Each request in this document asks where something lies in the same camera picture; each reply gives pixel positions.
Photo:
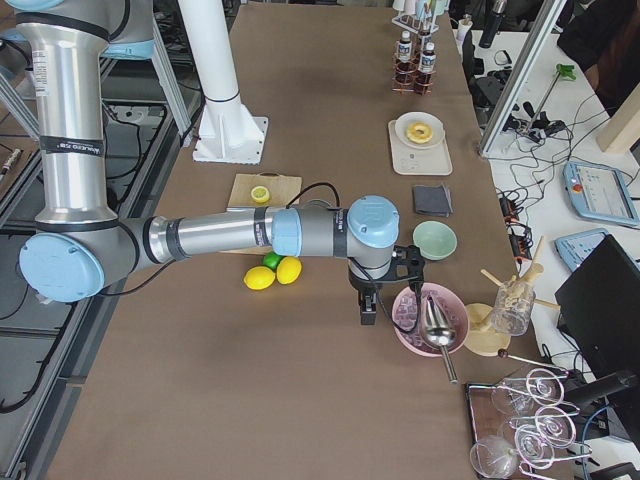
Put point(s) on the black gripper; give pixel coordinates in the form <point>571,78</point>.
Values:
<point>362,285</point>

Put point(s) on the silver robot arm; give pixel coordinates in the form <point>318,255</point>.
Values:
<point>81,246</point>

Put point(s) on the cream serving tray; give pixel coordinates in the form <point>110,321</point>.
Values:
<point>407,160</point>

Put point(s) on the wine glass rack tray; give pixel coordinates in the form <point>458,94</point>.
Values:
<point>522,426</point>

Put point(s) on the tea bottle in rack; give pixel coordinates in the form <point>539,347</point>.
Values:
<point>426,67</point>
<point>403,52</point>

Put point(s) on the pink bowl with ice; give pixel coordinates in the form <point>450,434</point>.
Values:
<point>404,312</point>

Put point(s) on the metal ice scoop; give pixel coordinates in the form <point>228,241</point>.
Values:
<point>437,332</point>

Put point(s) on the yellow lemon near lime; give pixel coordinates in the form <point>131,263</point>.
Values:
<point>288,270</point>

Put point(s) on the mint green bowl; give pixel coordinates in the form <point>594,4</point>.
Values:
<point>435,240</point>

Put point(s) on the green lime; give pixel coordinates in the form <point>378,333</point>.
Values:
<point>272,260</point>

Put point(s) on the yellow lemon outer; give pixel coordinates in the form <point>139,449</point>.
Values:
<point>259,278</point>

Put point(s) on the grey folded cloth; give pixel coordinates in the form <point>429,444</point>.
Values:
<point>432,200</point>

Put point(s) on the round wooden coaster stand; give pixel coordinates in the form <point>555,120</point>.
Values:
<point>482,339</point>

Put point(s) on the wooden cutting board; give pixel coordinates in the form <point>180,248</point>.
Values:
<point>283,189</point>

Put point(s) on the glass jar with sticks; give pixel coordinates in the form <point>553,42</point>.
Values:
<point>511,313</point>

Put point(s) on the half lemon slice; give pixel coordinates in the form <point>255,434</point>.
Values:
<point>260,194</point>

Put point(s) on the glazed donut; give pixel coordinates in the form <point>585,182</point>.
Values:
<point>419,133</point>

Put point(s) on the white plate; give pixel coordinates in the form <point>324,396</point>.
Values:
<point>406,119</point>

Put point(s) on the blue teach pendant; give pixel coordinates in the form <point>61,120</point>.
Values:
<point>573,249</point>
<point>598,193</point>

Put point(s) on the black monitor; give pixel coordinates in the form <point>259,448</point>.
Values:
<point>600,309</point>

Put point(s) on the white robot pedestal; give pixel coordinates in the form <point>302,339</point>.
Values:
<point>228,132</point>

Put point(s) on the copper wire bottle rack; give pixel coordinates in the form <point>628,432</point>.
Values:
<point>406,81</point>

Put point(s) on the aluminium frame post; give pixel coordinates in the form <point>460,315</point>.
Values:
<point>545,21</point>

